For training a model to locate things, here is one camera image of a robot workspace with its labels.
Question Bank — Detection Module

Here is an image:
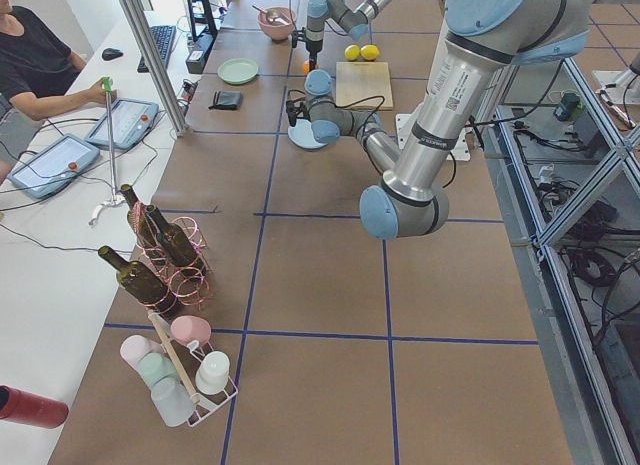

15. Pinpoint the pink bowl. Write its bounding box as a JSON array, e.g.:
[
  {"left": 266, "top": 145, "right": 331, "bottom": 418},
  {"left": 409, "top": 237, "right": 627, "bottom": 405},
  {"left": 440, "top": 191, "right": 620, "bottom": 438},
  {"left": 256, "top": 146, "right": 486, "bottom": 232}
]
[{"left": 258, "top": 7, "right": 297, "bottom": 41}]

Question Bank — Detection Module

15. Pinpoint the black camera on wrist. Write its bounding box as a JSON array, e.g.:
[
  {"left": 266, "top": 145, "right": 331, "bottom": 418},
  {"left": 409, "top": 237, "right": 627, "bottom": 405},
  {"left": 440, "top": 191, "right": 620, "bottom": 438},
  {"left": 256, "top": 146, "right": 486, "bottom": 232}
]
[{"left": 285, "top": 99, "right": 309, "bottom": 127}]

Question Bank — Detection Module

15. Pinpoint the mint green cup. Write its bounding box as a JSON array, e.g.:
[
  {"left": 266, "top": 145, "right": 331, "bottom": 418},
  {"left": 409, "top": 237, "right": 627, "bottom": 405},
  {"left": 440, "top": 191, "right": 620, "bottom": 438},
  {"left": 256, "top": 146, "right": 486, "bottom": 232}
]
[{"left": 137, "top": 352, "right": 179, "bottom": 389}]

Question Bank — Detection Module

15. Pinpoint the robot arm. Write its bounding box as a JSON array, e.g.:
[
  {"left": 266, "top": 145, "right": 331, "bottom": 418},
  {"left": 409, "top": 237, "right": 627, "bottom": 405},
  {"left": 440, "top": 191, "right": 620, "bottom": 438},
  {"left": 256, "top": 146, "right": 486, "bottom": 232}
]
[
  {"left": 300, "top": 0, "right": 392, "bottom": 71},
  {"left": 305, "top": 0, "right": 593, "bottom": 240}
]

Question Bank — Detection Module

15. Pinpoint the near teach pendant tablet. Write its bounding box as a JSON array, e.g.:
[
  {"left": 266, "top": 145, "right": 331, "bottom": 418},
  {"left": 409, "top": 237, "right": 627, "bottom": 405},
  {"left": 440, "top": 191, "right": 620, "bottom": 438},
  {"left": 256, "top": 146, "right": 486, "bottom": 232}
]
[{"left": 8, "top": 134, "right": 100, "bottom": 199}]

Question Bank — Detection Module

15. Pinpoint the light blue plate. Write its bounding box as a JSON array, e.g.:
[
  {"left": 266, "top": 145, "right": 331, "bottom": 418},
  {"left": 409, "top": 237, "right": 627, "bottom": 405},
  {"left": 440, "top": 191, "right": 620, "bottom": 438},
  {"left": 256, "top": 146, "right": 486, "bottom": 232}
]
[{"left": 287, "top": 120, "right": 325, "bottom": 151}]

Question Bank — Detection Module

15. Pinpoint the grey blue cup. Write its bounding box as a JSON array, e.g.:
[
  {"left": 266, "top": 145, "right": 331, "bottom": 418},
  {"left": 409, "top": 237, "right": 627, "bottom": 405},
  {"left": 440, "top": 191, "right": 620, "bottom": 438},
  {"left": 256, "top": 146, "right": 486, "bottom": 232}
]
[{"left": 151, "top": 377, "right": 196, "bottom": 427}]

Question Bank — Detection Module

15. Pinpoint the aluminium frame post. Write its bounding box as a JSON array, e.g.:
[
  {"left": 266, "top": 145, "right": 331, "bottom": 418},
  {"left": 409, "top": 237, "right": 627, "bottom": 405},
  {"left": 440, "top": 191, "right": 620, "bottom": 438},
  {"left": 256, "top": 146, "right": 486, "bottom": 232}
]
[{"left": 118, "top": 0, "right": 188, "bottom": 137}]

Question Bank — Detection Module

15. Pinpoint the near yellow lemon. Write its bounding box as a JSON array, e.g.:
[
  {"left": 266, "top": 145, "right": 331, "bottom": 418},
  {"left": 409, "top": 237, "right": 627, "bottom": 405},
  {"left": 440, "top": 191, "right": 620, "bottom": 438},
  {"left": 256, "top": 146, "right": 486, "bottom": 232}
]
[{"left": 344, "top": 44, "right": 361, "bottom": 62}]

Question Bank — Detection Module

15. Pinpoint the teach pendant tablet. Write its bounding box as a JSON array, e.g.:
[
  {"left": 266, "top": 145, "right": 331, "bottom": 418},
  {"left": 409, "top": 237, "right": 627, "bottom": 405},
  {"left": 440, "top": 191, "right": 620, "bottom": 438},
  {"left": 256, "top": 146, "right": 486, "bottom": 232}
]
[
  {"left": 85, "top": 98, "right": 159, "bottom": 150},
  {"left": 8, "top": 134, "right": 100, "bottom": 199}
]

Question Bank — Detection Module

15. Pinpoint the white wire cup rack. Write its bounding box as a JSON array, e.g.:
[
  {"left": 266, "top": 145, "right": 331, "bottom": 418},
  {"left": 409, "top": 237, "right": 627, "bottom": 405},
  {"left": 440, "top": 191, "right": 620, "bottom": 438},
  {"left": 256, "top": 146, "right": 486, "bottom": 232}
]
[{"left": 148, "top": 313, "right": 238, "bottom": 427}]

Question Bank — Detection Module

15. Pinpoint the pale pink cup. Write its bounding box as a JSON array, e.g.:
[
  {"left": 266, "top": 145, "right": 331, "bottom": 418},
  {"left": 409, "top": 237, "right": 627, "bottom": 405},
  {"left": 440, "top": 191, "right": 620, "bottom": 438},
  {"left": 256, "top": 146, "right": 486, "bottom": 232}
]
[{"left": 120, "top": 335, "right": 164, "bottom": 371}]

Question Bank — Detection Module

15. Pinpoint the black keyboard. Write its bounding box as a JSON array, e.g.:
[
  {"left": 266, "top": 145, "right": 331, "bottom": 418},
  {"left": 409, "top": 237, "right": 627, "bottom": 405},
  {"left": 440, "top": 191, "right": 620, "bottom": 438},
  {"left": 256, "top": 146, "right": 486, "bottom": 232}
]
[{"left": 149, "top": 25, "right": 176, "bottom": 68}]

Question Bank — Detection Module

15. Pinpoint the folded grey cloth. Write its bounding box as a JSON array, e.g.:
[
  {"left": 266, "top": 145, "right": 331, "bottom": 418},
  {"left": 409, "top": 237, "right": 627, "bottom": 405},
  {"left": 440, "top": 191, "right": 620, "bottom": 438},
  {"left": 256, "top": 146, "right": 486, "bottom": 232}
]
[{"left": 208, "top": 90, "right": 243, "bottom": 111}]

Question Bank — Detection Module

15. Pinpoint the rear green wine bottle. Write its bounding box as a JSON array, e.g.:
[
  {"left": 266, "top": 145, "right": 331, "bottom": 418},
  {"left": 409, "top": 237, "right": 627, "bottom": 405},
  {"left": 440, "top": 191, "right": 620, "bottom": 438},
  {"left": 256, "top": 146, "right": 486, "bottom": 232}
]
[{"left": 120, "top": 184, "right": 157, "bottom": 249}]

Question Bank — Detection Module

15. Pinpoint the far yellow lemon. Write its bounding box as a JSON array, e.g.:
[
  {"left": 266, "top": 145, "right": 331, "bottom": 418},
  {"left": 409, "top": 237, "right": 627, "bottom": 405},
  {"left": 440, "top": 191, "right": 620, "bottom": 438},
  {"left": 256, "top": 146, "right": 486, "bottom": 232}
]
[{"left": 360, "top": 44, "right": 380, "bottom": 61}]

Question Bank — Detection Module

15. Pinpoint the middle green wine bottle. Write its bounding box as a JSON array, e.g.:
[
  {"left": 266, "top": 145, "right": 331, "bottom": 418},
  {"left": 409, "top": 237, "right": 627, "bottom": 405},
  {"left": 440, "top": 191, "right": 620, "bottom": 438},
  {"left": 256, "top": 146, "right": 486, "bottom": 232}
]
[{"left": 146, "top": 205, "right": 206, "bottom": 278}]

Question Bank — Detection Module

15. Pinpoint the person in black shirt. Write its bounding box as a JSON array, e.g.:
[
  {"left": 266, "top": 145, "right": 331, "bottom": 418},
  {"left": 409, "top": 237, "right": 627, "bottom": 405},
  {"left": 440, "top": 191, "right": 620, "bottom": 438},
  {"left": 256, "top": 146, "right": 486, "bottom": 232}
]
[{"left": 0, "top": 0, "right": 118, "bottom": 181}]

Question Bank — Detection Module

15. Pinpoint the metal scoop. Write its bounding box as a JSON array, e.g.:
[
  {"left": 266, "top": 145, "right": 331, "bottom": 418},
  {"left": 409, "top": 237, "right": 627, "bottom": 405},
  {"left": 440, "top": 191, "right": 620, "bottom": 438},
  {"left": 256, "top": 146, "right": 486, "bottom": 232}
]
[{"left": 253, "top": 5, "right": 292, "bottom": 25}]

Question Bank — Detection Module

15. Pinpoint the green plate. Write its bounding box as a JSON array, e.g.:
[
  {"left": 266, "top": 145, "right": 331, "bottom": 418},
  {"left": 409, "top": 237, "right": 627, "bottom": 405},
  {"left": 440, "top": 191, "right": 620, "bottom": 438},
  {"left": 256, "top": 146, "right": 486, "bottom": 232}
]
[{"left": 217, "top": 58, "right": 259, "bottom": 85}]

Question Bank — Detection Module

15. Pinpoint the pink cup on rack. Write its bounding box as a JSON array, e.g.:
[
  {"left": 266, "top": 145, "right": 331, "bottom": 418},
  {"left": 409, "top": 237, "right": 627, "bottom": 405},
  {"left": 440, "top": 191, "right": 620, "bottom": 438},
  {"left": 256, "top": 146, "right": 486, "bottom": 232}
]
[{"left": 170, "top": 315, "right": 211, "bottom": 346}]

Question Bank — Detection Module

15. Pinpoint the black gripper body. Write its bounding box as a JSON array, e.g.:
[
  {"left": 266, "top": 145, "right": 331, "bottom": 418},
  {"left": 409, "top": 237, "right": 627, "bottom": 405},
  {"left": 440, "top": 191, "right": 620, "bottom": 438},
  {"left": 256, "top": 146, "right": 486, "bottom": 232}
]
[{"left": 306, "top": 40, "right": 323, "bottom": 54}]

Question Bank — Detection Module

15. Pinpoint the white cup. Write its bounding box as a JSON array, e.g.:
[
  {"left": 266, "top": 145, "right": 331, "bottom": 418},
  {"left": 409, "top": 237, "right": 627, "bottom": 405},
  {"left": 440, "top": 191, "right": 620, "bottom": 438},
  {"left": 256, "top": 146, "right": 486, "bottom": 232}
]
[{"left": 195, "top": 351, "right": 230, "bottom": 395}]

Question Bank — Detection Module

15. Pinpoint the wooden cutting board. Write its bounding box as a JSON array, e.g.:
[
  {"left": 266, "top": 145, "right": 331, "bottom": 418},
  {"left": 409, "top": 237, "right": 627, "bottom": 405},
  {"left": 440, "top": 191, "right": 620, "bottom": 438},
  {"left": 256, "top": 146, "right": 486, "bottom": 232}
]
[{"left": 335, "top": 62, "right": 394, "bottom": 111}]

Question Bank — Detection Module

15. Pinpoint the red cylinder bottle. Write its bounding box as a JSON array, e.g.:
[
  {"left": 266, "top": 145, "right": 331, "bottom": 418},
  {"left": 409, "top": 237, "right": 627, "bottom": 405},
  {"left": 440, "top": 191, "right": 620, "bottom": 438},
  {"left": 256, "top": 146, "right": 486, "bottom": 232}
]
[{"left": 1, "top": 385, "right": 69, "bottom": 429}]

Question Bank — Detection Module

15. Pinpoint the front green wine bottle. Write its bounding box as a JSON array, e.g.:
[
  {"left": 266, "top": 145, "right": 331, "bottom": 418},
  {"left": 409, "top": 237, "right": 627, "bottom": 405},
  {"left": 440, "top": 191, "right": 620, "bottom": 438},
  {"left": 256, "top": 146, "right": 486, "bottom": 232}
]
[{"left": 98, "top": 245, "right": 184, "bottom": 320}]

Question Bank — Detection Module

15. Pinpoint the yellow lemon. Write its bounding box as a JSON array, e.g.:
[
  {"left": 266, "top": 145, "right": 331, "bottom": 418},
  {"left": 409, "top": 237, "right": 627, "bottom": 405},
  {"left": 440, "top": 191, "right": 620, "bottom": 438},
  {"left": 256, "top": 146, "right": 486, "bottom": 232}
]
[
  {"left": 360, "top": 44, "right": 380, "bottom": 61},
  {"left": 344, "top": 44, "right": 361, "bottom": 62}
]

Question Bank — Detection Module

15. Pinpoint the metal stand with green top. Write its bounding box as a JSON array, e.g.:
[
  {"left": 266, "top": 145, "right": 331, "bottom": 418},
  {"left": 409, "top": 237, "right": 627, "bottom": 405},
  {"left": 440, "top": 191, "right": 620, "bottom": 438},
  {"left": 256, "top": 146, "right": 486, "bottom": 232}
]
[{"left": 88, "top": 77, "right": 125, "bottom": 227}]

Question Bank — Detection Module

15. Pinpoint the far teach pendant tablet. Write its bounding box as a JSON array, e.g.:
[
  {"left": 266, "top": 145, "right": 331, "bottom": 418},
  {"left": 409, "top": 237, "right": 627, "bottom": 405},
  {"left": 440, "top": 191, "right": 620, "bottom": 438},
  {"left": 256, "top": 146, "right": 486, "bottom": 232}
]
[{"left": 85, "top": 98, "right": 159, "bottom": 150}]

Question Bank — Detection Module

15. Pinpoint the black computer mouse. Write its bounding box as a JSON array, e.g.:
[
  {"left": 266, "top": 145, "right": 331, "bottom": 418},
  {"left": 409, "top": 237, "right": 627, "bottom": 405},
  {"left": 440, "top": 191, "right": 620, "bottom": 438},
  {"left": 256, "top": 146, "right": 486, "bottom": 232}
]
[{"left": 101, "top": 47, "right": 123, "bottom": 61}]

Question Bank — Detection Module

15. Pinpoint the green wine bottle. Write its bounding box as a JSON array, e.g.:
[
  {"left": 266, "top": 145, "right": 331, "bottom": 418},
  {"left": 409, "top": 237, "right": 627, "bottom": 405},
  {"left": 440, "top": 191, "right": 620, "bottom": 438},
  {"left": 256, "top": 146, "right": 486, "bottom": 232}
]
[
  {"left": 98, "top": 245, "right": 184, "bottom": 320},
  {"left": 146, "top": 205, "right": 206, "bottom": 278},
  {"left": 120, "top": 184, "right": 157, "bottom": 249}
]

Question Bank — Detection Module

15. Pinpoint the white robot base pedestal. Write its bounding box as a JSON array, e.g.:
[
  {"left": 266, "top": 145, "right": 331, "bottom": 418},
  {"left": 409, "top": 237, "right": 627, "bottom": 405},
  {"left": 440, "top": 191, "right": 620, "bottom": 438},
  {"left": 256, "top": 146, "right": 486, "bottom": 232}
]
[{"left": 395, "top": 112, "right": 474, "bottom": 162}]

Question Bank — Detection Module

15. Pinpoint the copper wire bottle rack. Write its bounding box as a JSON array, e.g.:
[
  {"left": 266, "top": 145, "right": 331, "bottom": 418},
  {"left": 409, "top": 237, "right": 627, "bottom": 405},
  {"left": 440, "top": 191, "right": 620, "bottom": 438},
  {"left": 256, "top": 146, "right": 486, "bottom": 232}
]
[{"left": 127, "top": 201, "right": 212, "bottom": 310}]

